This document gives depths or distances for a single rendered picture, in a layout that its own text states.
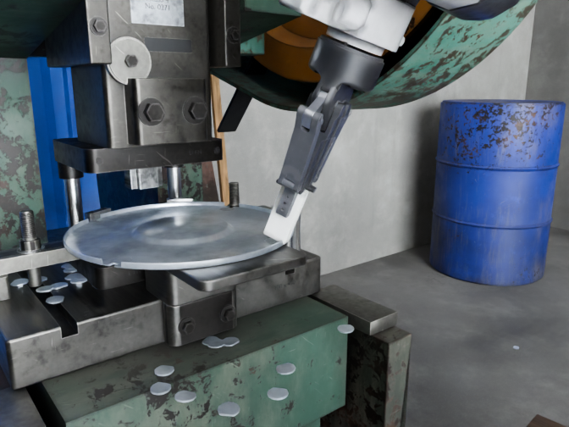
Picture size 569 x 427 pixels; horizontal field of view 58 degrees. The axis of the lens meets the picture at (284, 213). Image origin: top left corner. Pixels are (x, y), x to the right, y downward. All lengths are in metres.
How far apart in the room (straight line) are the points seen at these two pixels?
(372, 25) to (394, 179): 2.47
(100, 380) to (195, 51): 0.43
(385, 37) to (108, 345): 0.47
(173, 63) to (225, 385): 0.41
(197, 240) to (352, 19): 0.31
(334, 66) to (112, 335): 0.40
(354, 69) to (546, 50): 3.51
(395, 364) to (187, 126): 0.44
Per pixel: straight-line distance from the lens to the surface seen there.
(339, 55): 0.54
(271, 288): 0.77
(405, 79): 0.82
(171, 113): 0.68
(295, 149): 0.55
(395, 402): 0.82
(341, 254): 2.78
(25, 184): 0.92
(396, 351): 0.77
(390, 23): 0.54
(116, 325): 0.67
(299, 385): 0.75
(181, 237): 0.64
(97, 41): 0.64
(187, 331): 0.67
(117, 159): 0.70
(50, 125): 1.89
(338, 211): 2.69
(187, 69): 0.72
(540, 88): 4.01
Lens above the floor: 0.97
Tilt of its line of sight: 14 degrees down
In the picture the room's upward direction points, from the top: straight up
